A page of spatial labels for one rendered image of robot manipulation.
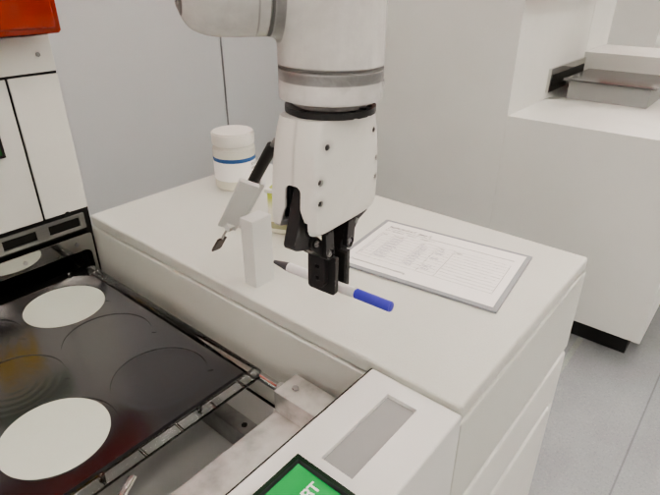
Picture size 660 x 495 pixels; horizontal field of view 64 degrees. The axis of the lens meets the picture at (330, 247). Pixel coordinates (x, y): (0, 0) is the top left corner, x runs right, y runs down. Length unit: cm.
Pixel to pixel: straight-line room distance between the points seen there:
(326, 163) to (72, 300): 47
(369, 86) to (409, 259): 31
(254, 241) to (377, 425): 25
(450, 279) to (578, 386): 150
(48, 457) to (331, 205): 34
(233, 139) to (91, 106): 171
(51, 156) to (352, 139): 51
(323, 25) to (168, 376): 40
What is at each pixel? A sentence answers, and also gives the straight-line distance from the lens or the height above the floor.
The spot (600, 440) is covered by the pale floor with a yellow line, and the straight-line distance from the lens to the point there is 194.
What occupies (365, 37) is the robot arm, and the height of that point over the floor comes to 125.
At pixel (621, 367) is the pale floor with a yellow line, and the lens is 226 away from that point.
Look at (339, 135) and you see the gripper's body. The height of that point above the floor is 118.
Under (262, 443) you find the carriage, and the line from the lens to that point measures 56.
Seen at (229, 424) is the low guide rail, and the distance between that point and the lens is 62.
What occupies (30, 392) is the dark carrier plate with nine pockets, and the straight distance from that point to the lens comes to 65.
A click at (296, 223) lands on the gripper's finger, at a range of 44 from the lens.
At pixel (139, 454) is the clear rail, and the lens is 54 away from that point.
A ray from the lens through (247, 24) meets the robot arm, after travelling 40.
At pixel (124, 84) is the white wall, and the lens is 260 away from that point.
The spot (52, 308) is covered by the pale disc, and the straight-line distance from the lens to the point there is 78.
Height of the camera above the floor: 129
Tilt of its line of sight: 28 degrees down
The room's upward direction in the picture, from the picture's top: straight up
